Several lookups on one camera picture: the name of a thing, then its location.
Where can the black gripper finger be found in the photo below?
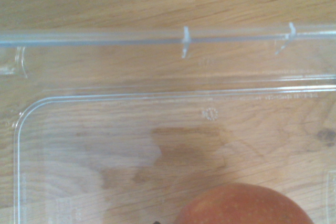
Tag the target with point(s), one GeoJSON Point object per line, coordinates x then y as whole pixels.
{"type": "Point", "coordinates": [156, 222]}

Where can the red apple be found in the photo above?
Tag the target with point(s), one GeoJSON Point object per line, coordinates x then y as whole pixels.
{"type": "Point", "coordinates": [244, 205]}

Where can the clear plastic rectangular container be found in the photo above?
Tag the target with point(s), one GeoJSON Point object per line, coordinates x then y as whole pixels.
{"type": "Point", "coordinates": [78, 37]}

